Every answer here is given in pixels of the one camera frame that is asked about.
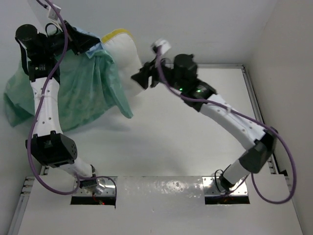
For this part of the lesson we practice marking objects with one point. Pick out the light blue pillowcase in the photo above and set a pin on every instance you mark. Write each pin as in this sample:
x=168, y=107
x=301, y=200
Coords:
x=90, y=84

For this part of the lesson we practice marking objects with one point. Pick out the metal base plate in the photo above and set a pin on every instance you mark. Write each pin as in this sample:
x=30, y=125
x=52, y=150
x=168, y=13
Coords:
x=99, y=187
x=213, y=188

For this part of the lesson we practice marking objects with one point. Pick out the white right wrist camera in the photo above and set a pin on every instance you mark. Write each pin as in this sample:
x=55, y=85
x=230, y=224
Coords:
x=162, y=45

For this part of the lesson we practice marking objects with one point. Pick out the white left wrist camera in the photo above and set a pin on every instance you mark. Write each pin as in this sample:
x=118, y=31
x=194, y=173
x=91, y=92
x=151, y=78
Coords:
x=53, y=14

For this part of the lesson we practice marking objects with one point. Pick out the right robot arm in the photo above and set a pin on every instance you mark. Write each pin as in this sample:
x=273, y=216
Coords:
x=259, y=142

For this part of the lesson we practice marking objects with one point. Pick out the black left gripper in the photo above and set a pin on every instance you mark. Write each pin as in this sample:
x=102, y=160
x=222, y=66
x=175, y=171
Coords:
x=78, y=41

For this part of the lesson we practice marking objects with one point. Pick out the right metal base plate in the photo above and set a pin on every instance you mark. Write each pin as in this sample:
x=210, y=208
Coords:
x=213, y=188

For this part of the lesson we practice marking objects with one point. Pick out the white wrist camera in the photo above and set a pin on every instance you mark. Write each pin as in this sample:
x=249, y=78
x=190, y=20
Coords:
x=53, y=14
x=162, y=45

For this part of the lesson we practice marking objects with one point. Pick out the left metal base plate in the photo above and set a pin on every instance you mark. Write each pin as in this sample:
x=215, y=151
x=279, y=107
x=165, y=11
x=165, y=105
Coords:
x=99, y=187

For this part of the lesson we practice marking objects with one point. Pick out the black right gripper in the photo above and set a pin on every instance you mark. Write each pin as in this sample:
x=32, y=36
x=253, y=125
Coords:
x=143, y=76

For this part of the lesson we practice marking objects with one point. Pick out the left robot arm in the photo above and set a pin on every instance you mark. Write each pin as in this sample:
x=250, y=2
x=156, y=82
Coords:
x=46, y=141

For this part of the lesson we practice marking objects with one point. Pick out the cream yellow-edged pillow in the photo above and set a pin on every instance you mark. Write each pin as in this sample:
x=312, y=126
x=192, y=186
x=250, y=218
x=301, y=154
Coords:
x=120, y=44

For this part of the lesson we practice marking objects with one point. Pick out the white front cover board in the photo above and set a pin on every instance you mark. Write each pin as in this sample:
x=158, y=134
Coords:
x=156, y=206

